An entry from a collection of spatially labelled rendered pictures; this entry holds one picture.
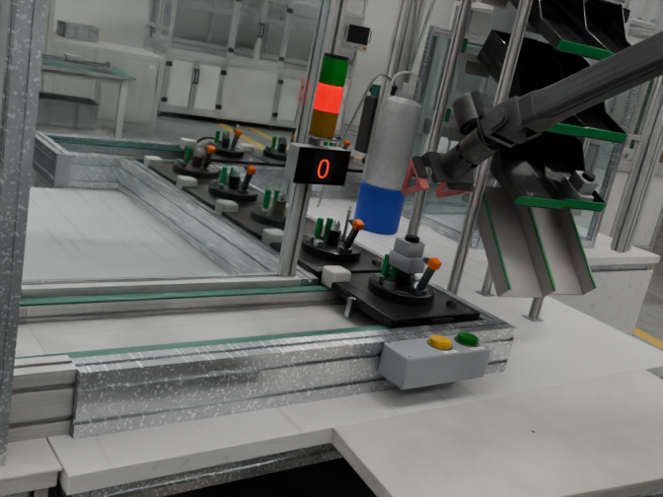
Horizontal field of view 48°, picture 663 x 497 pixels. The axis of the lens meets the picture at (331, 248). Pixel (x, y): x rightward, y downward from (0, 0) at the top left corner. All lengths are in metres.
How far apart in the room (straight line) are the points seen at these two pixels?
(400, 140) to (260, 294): 1.10
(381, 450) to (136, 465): 0.37
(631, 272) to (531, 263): 1.48
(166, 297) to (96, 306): 0.13
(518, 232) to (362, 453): 0.78
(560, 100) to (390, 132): 1.17
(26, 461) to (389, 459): 0.51
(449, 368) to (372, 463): 0.28
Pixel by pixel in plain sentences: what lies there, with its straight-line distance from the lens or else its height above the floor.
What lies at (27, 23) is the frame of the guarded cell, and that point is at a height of 1.40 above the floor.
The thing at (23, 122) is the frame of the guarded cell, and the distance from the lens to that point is 0.90.
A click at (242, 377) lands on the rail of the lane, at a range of 1.18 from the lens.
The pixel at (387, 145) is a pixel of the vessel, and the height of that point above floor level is 1.15.
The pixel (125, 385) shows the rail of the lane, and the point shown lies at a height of 0.93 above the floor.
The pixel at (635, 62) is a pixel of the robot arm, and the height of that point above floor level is 1.50.
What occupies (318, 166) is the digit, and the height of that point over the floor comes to 1.21.
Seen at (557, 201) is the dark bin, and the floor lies 1.21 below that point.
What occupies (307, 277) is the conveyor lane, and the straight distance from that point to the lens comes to 1.59.
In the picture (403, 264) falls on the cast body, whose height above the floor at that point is 1.04.
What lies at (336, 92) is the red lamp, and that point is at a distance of 1.45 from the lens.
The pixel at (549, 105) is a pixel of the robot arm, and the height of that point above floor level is 1.41.
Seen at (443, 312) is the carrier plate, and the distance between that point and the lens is 1.52.
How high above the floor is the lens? 1.45
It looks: 15 degrees down
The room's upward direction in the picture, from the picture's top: 12 degrees clockwise
